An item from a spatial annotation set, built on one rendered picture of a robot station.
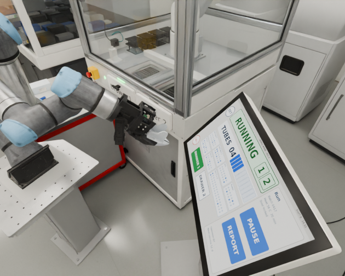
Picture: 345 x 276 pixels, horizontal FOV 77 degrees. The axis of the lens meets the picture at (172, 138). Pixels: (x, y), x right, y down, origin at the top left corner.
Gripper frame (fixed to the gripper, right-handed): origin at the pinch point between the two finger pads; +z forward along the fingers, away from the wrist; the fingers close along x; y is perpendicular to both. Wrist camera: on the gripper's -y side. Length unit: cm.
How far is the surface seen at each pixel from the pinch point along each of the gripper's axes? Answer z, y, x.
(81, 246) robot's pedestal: 21, -117, 10
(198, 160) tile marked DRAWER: 14.9, 0.9, -0.8
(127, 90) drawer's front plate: -4, -27, 66
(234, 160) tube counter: 14.9, 13.9, -9.9
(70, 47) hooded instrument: -44, -61, 137
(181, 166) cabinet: 42, -34, 33
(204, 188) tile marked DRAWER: 14.9, 1.0, -12.4
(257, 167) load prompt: 15.0, 19.3, -16.4
